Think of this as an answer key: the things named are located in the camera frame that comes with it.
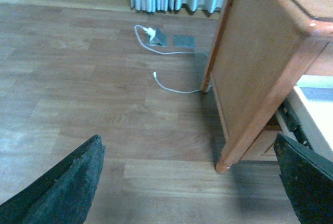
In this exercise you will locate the white plug adapter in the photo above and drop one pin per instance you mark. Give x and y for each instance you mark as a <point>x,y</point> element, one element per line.
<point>150,32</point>

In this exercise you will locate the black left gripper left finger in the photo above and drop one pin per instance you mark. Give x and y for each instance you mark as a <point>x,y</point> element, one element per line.
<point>63,194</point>

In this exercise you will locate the wooden nightstand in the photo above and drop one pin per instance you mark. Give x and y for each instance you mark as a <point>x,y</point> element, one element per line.
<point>261,49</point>

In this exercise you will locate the open floor socket box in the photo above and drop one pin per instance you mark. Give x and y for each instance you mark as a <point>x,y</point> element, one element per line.
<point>159,39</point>

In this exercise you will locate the closed floor socket plate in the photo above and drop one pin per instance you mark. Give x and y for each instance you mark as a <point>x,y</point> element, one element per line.
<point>184,41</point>

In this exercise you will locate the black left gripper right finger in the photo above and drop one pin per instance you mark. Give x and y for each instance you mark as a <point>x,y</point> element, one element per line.
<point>307,179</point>

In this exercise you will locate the wooden drawer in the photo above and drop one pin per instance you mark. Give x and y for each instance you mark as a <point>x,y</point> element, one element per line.
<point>311,99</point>

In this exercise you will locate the black drawer slide rail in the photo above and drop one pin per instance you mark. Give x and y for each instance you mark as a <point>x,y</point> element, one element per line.
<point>293,123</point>

